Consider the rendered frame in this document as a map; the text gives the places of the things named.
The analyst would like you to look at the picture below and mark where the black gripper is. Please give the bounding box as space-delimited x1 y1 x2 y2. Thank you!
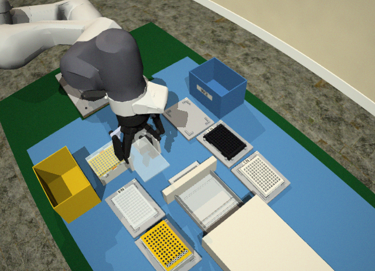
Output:
109 113 165 171

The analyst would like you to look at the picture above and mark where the blue open-top bin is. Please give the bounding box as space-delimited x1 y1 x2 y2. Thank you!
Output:
189 57 247 119

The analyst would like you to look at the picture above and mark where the yellow open-top bin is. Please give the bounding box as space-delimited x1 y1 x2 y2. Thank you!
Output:
32 146 101 223

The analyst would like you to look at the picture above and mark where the blue bench mat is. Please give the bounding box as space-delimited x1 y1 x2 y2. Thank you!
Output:
27 56 375 271

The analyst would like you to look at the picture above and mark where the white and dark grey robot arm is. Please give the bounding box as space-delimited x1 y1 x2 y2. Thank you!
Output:
0 0 168 117

